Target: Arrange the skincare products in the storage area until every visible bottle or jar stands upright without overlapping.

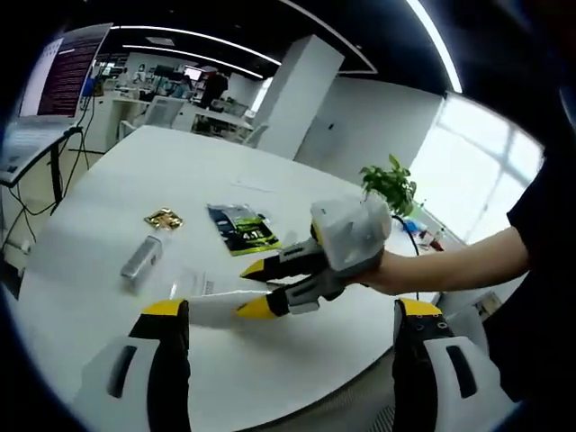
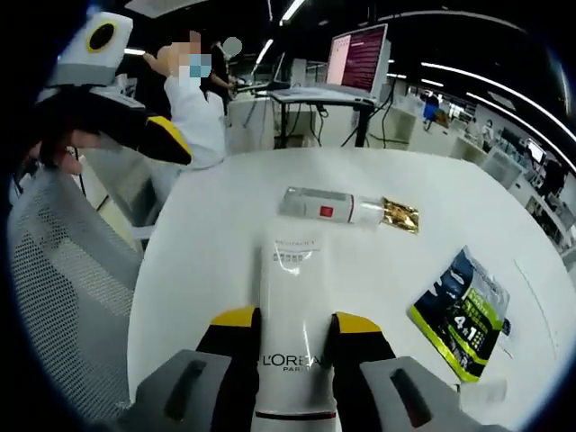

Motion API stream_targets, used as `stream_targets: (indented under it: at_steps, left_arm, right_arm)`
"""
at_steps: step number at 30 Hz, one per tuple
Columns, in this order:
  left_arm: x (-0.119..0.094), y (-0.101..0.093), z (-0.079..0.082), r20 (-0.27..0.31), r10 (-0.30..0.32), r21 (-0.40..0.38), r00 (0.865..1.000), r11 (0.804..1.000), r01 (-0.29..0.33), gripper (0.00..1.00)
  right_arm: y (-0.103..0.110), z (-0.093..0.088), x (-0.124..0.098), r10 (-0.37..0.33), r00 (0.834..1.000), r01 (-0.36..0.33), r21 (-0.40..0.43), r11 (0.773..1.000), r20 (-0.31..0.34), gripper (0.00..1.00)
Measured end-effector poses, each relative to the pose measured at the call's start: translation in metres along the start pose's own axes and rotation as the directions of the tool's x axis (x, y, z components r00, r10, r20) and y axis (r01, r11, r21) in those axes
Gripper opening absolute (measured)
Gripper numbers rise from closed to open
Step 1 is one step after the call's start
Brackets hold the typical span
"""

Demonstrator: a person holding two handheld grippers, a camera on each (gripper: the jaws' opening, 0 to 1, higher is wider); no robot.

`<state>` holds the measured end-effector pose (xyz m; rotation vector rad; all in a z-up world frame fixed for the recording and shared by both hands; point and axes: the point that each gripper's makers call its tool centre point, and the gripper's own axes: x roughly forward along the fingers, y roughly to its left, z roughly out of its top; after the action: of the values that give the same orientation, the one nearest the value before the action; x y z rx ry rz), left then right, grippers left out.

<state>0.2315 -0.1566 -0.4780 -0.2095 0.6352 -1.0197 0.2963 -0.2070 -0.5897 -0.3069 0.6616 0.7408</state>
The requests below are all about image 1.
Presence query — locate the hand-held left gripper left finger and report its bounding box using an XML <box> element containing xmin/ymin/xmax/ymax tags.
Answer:
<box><xmin>74</xmin><ymin>297</ymin><xmax>193</xmax><ymax>432</ymax></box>

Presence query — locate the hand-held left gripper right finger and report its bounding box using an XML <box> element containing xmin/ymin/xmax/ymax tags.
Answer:
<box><xmin>391</xmin><ymin>296</ymin><xmax>503</xmax><ymax>432</ymax></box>

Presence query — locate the black green skincare sachet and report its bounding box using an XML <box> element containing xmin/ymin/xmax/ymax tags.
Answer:
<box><xmin>206</xmin><ymin>202</ymin><xmax>283</xmax><ymax>257</ymax></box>

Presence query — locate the white skincare tube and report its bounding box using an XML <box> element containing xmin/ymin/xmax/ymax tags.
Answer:
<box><xmin>187</xmin><ymin>287</ymin><xmax>289</xmax><ymax>332</ymax></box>

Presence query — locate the gold skincare sachet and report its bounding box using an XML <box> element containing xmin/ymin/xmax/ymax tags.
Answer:
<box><xmin>143</xmin><ymin>207</ymin><xmax>185</xmax><ymax>231</ymax></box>

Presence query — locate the person's right hand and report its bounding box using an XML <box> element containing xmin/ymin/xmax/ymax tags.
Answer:
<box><xmin>348</xmin><ymin>251</ymin><xmax>406</xmax><ymax>296</ymax></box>

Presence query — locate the white mesh office chair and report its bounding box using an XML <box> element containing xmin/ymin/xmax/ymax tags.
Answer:
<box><xmin>341</xmin><ymin>291</ymin><xmax>494</xmax><ymax>432</ymax></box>

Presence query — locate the potted green plant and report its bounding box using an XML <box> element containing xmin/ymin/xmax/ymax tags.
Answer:
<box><xmin>359</xmin><ymin>155</ymin><xmax>418</xmax><ymax>218</ymax></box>

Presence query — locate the person's black shirt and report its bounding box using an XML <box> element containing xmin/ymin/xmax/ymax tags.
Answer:
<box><xmin>483</xmin><ymin>148</ymin><xmax>576</xmax><ymax>404</ymax></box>

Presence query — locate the white office desk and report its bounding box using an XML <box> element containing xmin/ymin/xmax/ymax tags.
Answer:
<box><xmin>193</xmin><ymin>110</ymin><xmax>253</xmax><ymax>145</ymax></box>

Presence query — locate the curved ceiling light strip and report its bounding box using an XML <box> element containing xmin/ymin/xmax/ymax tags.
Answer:
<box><xmin>404</xmin><ymin>0</ymin><xmax>464</xmax><ymax>95</ymax></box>

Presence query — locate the short straight ceiling light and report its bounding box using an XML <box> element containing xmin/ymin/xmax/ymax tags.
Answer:
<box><xmin>146</xmin><ymin>44</ymin><xmax>265</xmax><ymax>78</ymax></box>

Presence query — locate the long straight ceiling light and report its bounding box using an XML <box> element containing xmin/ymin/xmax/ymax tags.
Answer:
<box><xmin>110</xmin><ymin>24</ymin><xmax>283</xmax><ymax>67</ymax></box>

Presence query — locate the grey rolling stand desk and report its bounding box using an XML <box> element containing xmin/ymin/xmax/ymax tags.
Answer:
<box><xmin>0</xmin><ymin>114</ymin><xmax>86</xmax><ymax>206</ymax></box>

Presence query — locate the laptop on stand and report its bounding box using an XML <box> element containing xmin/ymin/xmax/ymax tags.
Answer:
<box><xmin>17</xmin><ymin>24</ymin><xmax>113</xmax><ymax>119</ymax></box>

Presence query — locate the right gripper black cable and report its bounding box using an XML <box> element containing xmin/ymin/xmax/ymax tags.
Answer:
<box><xmin>390</xmin><ymin>214</ymin><xmax>423</xmax><ymax>302</ymax></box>

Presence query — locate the black monitor cable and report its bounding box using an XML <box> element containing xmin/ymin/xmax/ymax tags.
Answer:
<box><xmin>67</xmin><ymin>62</ymin><xmax>99</xmax><ymax>170</ymax></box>

